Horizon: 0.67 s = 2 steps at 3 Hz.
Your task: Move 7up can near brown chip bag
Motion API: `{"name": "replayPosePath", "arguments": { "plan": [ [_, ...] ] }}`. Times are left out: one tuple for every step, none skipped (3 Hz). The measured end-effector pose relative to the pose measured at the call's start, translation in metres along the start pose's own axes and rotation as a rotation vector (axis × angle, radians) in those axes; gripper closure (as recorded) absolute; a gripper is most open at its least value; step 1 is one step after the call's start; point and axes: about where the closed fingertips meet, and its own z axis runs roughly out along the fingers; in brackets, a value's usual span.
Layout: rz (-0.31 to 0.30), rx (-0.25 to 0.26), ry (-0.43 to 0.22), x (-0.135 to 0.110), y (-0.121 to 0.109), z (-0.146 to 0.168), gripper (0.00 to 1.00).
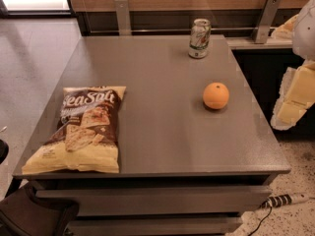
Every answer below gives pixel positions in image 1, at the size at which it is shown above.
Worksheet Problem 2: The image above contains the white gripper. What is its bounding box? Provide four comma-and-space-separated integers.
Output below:
270, 63, 315, 131

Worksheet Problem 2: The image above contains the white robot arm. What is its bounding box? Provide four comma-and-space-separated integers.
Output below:
271, 0, 315, 131

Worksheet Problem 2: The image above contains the brown sea salt chip bag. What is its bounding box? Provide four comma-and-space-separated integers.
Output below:
22, 87, 125, 175

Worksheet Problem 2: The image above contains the orange fruit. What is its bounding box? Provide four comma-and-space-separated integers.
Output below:
203, 83, 229, 110

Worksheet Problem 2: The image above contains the white power strip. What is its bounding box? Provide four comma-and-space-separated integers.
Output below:
259, 192, 311, 209

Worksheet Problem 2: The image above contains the grey drawer cabinet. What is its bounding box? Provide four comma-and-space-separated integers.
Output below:
13, 172, 291, 236

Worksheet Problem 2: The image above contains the dark brown chair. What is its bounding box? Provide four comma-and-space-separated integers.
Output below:
0, 184, 79, 236

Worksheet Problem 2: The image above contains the black power cable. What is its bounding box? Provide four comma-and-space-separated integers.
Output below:
247, 206, 274, 236

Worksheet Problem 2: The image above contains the left metal wall bracket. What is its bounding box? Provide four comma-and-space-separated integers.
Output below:
114, 0, 132, 36

